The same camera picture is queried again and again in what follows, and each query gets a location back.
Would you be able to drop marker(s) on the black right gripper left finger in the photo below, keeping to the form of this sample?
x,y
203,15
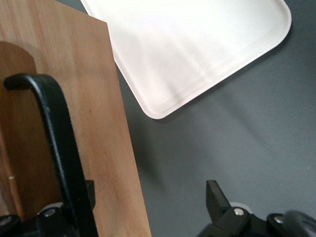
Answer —
x,y
49,222

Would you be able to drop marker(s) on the cream rectangular tray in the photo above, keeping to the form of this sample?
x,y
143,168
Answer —
x,y
197,49

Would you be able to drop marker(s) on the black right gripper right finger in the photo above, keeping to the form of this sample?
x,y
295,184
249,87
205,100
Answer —
x,y
222,219

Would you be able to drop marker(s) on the wooden drawer cabinet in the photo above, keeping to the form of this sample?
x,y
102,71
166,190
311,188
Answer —
x,y
98,111

